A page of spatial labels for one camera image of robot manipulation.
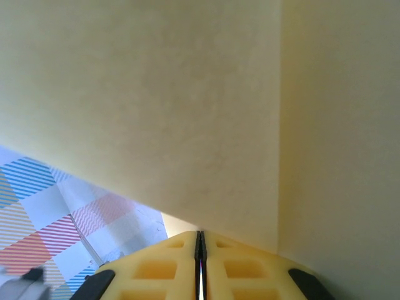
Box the yellow paper sheet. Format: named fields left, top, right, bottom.
left=0, top=0, right=400, bottom=300

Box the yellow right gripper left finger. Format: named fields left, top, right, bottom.
left=92, top=231, right=201, bottom=300

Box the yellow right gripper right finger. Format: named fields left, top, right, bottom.
left=201, top=231, right=317, bottom=300

